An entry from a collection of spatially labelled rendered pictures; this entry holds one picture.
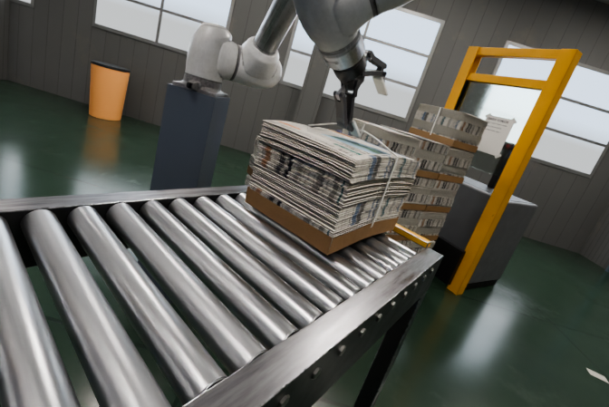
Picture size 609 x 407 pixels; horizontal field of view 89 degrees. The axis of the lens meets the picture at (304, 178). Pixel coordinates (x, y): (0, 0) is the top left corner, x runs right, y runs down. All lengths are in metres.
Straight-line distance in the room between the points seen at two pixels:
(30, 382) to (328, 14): 0.60
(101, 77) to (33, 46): 1.67
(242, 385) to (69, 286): 0.26
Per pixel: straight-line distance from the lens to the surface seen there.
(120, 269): 0.55
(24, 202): 0.74
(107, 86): 5.02
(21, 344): 0.46
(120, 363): 0.43
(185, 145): 1.39
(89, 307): 0.49
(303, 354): 0.47
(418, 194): 2.13
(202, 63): 1.36
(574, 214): 6.29
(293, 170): 0.72
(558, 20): 5.70
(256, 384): 0.42
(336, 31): 0.62
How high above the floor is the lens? 1.12
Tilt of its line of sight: 15 degrees down
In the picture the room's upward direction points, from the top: 17 degrees clockwise
